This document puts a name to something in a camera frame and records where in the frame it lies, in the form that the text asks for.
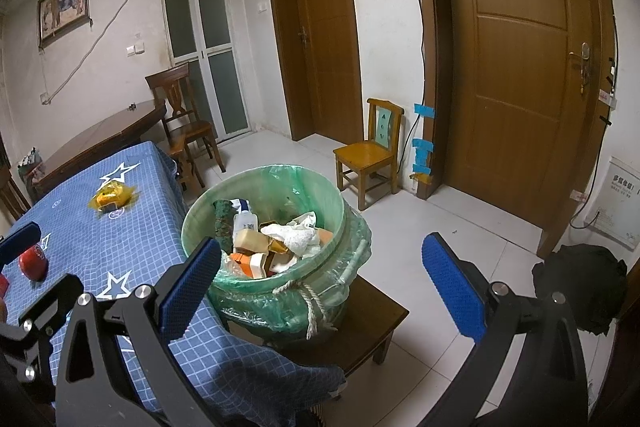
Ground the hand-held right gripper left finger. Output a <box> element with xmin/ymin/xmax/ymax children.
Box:
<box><xmin>54</xmin><ymin>237</ymin><xmax>222</xmax><ymax>427</ymax></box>

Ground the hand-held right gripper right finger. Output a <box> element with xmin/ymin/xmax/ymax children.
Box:
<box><xmin>415</xmin><ymin>233</ymin><xmax>591</xmax><ymax>427</ymax></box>

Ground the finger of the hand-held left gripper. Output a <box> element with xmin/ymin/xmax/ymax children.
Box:
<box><xmin>0</xmin><ymin>222</ymin><xmax>42</xmax><ymax>266</ymax></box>
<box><xmin>18</xmin><ymin>274</ymin><xmax>85</xmax><ymax>344</ymax></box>

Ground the bin with green bag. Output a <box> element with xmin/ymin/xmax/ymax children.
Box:
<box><xmin>181</xmin><ymin>164</ymin><xmax>373</xmax><ymax>340</ymax></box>

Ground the red apple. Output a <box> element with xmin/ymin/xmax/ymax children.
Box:
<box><xmin>19</xmin><ymin>244</ymin><xmax>50</xmax><ymax>282</ymax></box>

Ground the dark wooden chair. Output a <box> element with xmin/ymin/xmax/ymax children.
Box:
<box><xmin>145</xmin><ymin>62</ymin><xmax>227</xmax><ymax>190</ymax></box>
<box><xmin>0</xmin><ymin>167</ymin><xmax>31</xmax><ymax>223</ymax></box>

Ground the dark bag with items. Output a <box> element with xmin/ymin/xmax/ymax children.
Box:
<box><xmin>17</xmin><ymin>147</ymin><xmax>43</xmax><ymax>188</ymax></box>

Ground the dark patterned tube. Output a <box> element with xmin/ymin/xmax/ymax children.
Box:
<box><xmin>212</xmin><ymin>199</ymin><xmax>237</xmax><ymax>253</ymax></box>

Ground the blue checked star tablecloth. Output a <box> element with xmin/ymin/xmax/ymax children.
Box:
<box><xmin>0</xmin><ymin>141</ymin><xmax>346</xmax><ymax>427</ymax></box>

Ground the dark wooden stool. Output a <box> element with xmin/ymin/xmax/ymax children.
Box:
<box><xmin>262</xmin><ymin>274</ymin><xmax>410</xmax><ymax>375</ymax></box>

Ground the white labelled bottle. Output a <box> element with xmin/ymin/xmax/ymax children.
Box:
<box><xmin>232</xmin><ymin>211</ymin><xmax>259</xmax><ymax>248</ymax></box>

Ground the yellow plastic wrapper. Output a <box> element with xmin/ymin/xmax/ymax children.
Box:
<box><xmin>89</xmin><ymin>181</ymin><xmax>137</xmax><ymax>214</ymax></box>

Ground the black bag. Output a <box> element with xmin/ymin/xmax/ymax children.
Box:
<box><xmin>531</xmin><ymin>244</ymin><xmax>628</xmax><ymax>336</ymax></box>

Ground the dark wooden dining table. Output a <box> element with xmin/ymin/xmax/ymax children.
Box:
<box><xmin>30</xmin><ymin>99</ymin><xmax>168</xmax><ymax>202</ymax></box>

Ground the small yellow wooden chair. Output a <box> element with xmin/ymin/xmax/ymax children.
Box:
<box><xmin>333</xmin><ymin>98</ymin><xmax>405</xmax><ymax>211</ymax></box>

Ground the white printed board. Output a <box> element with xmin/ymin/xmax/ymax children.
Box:
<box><xmin>595</xmin><ymin>156</ymin><xmax>640</xmax><ymax>252</ymax></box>

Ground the frosted glass double door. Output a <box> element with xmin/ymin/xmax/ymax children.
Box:
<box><xmin>159</xmin><ymin>0</ymin><xmax>251</xmax><ymax>142</ymax></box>

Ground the large brown panelled door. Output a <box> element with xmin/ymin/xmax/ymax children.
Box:
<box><xmin>407</xmin><ymin>0</ymin><xmax>618</xmax><ymax>258</ymax></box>

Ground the brown wooden door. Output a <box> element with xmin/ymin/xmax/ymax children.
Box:
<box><xmin>261</xmin><ymin>0</ymin><xmax>362</xmax><ymax>142</ymax></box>

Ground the framed wall picture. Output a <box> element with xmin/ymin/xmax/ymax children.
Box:
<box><xmin>37</xmin><ymin>0</ymin><xmax>93</xmax><ymax>48</ymax></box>

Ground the black wall cable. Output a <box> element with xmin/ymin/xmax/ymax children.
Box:
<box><xmin>415</xmin><ymin>0</ymin><xmax>428</xmax><ymax>108</ymax></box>

